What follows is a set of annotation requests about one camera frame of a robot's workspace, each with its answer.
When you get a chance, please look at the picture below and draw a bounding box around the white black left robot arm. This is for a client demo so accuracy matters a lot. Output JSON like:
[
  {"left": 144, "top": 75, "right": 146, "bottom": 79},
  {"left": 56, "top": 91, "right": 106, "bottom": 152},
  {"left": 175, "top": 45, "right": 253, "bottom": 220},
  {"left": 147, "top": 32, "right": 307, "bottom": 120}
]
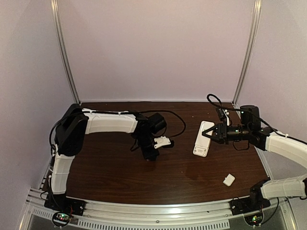
[{"left": 49, "top": 104, "right": 172, "bottom": 195}]

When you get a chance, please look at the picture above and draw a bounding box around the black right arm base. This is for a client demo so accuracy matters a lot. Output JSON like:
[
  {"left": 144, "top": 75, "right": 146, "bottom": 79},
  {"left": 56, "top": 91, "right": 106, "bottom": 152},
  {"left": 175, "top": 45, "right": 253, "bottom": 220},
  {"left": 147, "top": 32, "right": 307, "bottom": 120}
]
[{"left": 228, "top": 195, "right": 271, "bottom": 216}]

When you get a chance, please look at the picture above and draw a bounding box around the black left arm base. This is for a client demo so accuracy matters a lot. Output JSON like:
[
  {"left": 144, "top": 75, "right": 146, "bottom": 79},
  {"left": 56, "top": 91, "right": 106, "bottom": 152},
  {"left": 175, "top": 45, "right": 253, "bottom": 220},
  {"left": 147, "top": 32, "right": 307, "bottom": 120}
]
[{"left": 44, "top": 194, "right": 86, "bottom": 216}]

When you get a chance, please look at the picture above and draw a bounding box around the aluminium frame post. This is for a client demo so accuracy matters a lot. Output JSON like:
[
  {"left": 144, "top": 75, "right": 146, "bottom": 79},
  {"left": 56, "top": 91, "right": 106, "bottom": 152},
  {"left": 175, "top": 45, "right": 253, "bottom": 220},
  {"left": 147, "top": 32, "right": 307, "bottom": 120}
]
[
  {"left": 232, "top": 0, "right": 262, "bottom": 105},
  {"left": 50, "top": 0, "right": 81, "bottom": 104}
]

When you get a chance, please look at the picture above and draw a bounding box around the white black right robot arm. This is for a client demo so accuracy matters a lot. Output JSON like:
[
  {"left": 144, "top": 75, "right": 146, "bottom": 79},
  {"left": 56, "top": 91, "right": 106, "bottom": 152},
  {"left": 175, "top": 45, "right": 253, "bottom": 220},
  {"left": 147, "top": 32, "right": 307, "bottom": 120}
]
[{"left": 201, "top": 105, "right": 307, "bottom": 203}]

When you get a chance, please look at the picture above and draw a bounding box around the black camera cable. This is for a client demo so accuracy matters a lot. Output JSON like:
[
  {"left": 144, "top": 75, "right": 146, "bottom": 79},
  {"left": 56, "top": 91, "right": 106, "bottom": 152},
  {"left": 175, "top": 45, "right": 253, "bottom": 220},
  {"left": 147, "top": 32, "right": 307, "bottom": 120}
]
[
  {"left": 143, "top": 110, "right": 187, "bottom": 138},
  {"left": 207, "top": 93, "right": 307, "bottom": 144}
]

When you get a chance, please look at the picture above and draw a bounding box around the white remote control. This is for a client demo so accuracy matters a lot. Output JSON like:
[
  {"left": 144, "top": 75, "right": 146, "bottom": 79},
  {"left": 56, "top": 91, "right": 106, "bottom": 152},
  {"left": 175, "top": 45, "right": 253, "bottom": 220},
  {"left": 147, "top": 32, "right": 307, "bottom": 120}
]
[{"left": 192, "top": 121, "right": 214, "bottom": 157}]

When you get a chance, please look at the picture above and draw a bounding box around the front aluminium rail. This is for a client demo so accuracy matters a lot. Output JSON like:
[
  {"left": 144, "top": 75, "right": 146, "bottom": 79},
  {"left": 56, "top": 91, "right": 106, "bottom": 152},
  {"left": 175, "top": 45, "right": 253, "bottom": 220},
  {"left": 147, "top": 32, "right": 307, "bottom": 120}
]
[{"left": 24, "top": 189, "right": 295, "bottom": 230}]

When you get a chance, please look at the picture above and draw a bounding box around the right aluminium frame post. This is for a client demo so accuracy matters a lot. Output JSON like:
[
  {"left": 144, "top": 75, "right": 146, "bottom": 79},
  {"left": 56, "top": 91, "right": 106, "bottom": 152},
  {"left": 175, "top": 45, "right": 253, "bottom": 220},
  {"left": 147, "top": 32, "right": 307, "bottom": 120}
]
[{"left": 232, "top": 0, "right": 262, "bottom": 105}]

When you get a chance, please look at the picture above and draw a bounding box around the black right camera cable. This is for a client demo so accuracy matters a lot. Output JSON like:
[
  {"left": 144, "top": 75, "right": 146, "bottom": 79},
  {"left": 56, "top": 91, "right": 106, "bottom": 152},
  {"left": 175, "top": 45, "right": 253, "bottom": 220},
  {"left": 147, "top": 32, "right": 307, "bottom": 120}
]
[{"left": 207, "top": 93, "right": 307, "bottom": 144}]

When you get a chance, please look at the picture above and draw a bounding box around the black left camera cable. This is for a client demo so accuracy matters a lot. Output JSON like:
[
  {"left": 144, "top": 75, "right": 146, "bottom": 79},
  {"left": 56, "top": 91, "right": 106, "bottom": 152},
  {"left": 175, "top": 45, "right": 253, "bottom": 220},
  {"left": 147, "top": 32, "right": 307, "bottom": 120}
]
[{"left": 143, "top": 110, "right": 187, "bottom": 138}]

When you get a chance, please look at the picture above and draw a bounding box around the white battery cover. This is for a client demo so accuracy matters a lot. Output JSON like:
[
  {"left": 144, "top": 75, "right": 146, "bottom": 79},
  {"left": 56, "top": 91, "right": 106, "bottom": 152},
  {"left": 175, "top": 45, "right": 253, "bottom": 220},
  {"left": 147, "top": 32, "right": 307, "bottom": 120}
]
[{"left": 223, "top": 173, "right": 235, "bottom": 186}]

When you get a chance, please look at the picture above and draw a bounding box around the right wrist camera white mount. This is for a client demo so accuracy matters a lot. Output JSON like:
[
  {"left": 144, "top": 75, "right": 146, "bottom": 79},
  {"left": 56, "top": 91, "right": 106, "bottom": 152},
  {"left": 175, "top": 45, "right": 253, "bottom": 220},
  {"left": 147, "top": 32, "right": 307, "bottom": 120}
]
[{"left": 215, "top": 108, "right": 232, "bottom": 126}]

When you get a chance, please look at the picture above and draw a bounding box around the left aluminium frame post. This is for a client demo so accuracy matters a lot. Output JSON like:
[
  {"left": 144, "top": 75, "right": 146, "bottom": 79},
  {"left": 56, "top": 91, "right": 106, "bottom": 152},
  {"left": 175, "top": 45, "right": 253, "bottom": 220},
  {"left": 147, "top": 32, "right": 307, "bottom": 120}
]
[{"left": 50, "top": 0, "right": 81, "bottom": 104}]

